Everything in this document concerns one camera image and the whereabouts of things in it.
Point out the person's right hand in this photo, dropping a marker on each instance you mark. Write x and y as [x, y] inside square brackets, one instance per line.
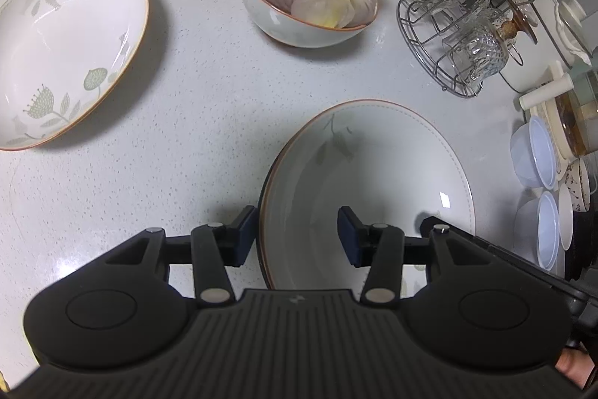
[573, 368]

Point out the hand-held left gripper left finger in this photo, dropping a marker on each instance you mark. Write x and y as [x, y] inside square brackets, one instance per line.
[246, 237]

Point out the white bowl with brown rim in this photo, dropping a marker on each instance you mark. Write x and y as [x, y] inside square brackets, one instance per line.
[280, 22]

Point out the white electric cooking pot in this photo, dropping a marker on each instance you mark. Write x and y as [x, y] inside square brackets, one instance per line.
[516, 74]

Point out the floral plate with brown rim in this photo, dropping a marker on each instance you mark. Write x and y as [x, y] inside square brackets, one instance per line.
[373, 174]
[65, 53]

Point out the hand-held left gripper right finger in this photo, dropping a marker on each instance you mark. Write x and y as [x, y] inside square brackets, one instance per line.
[349, 237]

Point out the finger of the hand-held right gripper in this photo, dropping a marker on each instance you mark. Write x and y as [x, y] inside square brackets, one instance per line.
[429, 225]

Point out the plain white bowl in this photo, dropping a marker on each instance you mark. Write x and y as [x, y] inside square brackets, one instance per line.
[566, 216]

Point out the speckled brown white bowl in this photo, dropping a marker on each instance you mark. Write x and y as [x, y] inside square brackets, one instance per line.
[580, 186]

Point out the amber foot cut glass goblet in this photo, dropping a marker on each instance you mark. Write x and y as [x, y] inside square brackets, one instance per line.
[476, 51]

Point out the glass tea kettle cream base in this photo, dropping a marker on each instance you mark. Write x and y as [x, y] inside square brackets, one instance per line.
[573, 123]

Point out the light blue bowl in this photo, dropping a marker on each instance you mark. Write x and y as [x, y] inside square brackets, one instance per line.
[530, 153]
[537, 235]

